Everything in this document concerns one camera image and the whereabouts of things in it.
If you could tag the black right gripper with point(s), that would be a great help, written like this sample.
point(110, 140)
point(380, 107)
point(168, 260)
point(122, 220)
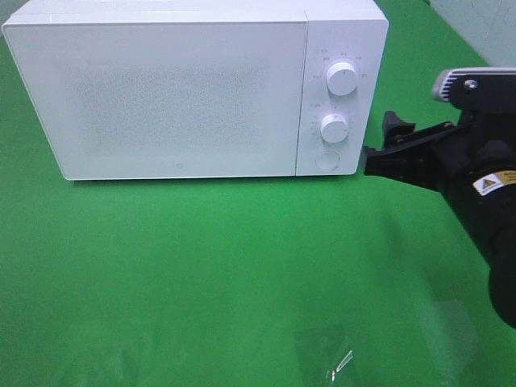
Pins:
point(477, 156)

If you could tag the white microwave knob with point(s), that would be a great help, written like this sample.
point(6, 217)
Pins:
point(334, 128)
point(342, 78)

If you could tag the round white door button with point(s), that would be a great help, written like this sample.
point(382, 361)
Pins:
point(327, 161)

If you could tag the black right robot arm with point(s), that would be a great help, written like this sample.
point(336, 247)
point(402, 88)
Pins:
point(489, 220)

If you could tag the white microwave oven body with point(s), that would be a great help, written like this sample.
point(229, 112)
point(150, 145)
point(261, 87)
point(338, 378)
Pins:
point(335, 30)

